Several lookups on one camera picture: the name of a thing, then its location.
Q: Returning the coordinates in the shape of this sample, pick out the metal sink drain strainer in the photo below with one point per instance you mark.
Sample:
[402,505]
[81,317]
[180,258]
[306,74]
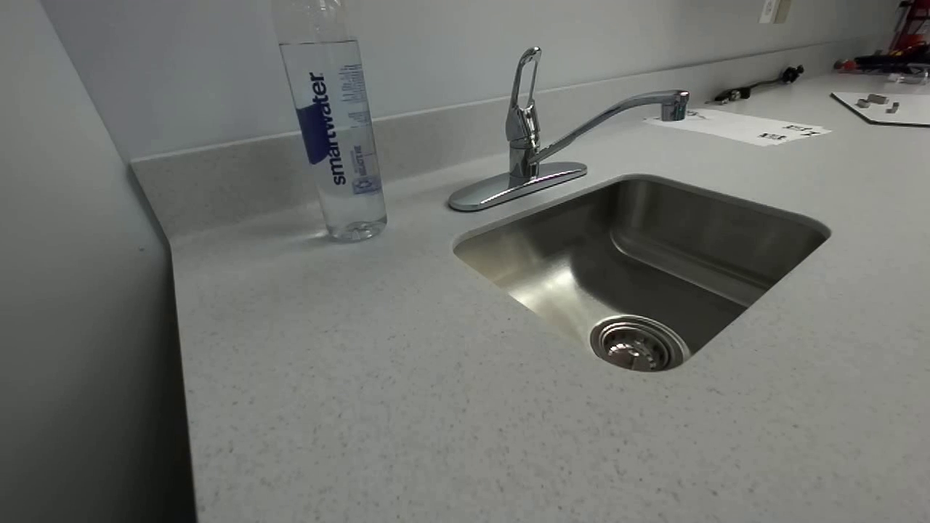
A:
[637,344]

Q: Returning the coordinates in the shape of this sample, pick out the red black equipment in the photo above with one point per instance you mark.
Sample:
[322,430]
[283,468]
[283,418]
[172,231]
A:
[897,43]

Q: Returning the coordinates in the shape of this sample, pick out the black slim tool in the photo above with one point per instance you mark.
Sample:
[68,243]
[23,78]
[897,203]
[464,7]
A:
[761,86]

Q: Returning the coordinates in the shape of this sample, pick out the clear smartwater bottle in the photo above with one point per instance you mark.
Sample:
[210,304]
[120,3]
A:
[335,134]

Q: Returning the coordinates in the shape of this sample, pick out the chrome tap nozzle spout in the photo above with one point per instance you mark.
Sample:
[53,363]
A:
[611,109]

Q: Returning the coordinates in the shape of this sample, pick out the white paper sheet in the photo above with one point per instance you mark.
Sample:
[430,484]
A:
[745,126]

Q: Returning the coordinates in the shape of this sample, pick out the grey counter backsplash strip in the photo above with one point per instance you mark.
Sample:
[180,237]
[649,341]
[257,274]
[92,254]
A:
[437,141]

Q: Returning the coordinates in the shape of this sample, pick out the stainless steel sink basin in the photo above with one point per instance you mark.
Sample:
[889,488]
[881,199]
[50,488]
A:
[642,263]

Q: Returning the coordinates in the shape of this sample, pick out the dark edged flat board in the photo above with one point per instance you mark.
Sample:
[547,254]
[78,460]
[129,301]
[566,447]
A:
[889,104]

